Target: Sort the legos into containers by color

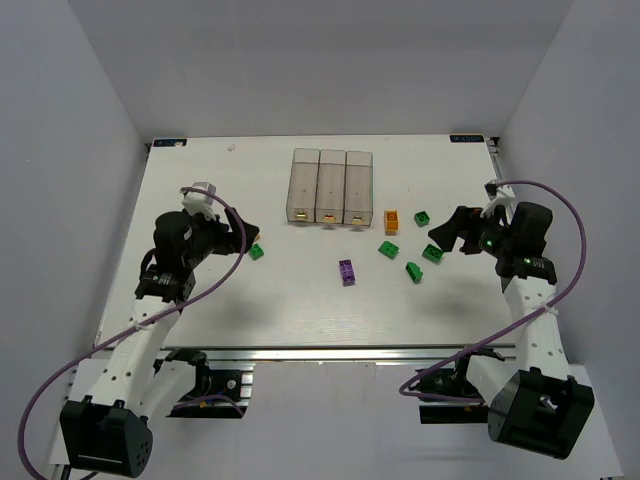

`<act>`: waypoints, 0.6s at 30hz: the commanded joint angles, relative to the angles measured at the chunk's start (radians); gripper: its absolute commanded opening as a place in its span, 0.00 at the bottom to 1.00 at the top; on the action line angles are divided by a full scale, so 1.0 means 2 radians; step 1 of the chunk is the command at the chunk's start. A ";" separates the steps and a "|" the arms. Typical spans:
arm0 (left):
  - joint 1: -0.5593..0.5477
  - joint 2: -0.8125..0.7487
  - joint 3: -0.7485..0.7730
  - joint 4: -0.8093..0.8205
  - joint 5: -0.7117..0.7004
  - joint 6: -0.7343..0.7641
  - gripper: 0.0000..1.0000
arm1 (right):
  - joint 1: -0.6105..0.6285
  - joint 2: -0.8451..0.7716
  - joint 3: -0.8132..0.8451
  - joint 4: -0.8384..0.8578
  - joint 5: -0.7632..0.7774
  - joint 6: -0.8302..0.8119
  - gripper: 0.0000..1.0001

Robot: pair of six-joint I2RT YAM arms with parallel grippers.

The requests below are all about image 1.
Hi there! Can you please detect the aluminium front rail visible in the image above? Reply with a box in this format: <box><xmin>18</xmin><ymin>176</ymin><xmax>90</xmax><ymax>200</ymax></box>
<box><xmin>89</xmin><ymin>344</ymin><xmax>566</xmax><ymax>366</ymax></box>

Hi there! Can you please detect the green lego centre two-by-two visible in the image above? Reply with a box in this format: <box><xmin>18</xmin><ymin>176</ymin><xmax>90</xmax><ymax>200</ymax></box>
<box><xmin>378</xmin><ymin>241</ymin><xmax>399</xmax><ymax>260</ymax></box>

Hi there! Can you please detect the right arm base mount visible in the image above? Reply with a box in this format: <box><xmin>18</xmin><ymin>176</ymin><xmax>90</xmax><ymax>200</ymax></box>
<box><xmin>408</xmin><ymin>348</ymin><xmax>505</xmax><ymax>425</ymax></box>

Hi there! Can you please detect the green curved lego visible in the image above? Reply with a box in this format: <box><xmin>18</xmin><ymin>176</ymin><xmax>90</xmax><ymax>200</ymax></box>
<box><xmin>405</xmin><ymin>262</ymin><xmax>423</xmax><ymax>284</ymax></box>

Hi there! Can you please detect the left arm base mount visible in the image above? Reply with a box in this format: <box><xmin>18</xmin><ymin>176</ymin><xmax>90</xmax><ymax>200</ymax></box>
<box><xmin>153</xmin><ymin>348</ymin><xmax>248</xmax><ymax>419</ymax></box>

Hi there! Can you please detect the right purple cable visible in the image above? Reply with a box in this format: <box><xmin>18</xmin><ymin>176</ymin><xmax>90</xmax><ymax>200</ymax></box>
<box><xmin>398</xmin><ymin>179</ymin><xmax>587</xmax><ymax>400</ymax></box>

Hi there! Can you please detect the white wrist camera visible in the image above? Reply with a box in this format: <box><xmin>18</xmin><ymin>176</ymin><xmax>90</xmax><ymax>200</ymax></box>
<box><xmin>181</xmin><ymin>182</ymin><xmax>216</xmax><ymax>220</ymax></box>
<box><xmin>481</xmin><ymin>180</ymin><xmax>516</xmax><ymax>218</ymax></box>

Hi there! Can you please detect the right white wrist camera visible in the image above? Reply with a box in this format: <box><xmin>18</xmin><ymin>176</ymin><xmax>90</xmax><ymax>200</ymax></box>
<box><xmin>481</xmin><ymin>180</ymin><xmax>516</xmax><ymax>218</ymax></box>

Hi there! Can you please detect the orange curved lego brick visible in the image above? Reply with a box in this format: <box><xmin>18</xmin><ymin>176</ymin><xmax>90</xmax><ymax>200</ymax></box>
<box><xmin>384</xmin><ymin>210</ymin><xmax>399</xmax><ymax>235</ymax></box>

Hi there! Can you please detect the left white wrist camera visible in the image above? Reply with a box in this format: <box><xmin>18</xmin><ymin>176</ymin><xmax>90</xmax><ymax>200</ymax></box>
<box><xmin>181</xmin><ymin>182</ymin><xmax>216</xmax><ymax>220</ymax></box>

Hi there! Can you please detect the left blue corner label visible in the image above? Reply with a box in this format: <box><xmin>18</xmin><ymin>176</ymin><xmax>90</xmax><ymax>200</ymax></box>
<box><xmin>152</xmin><ymin>138</ymin><xmax>187</xmax><ymax>148</ymax></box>

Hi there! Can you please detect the purple long lego brick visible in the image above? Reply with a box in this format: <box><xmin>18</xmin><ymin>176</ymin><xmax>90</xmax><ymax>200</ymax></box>
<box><xmin>338</xmin><ymin>259</ymin><xmax>356</xmax><ymax>286</ymax></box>

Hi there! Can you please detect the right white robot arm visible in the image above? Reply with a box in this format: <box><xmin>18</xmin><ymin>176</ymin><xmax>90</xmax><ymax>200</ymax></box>
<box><xmin>414</xmin><ymin>202</ymin><xmax>595</xmax><ymax>459</ymax></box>

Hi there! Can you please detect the blue corner label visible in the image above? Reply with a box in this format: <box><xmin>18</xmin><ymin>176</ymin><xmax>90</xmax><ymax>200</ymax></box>
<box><xmin>449</xmin><ymin>134</ymin><xmax>485</xmax><ymax>143</ymax></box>
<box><xmin>152</xmin><ymin>138</ymin><xmax>187</xmax><ymax>148</ymax></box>

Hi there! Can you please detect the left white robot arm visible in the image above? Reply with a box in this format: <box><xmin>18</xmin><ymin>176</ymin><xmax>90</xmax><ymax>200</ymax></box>
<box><xmin>60</xmin><ymin>210</ymin><xmax>259</xmax><ymax>478</ymax></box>

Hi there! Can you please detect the right blue corner label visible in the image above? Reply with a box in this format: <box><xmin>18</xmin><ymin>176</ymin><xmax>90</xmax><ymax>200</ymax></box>
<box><xmin>449</xmin><ymin>134</ymin><xmax>485</xmax><ymax>143</ymax></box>

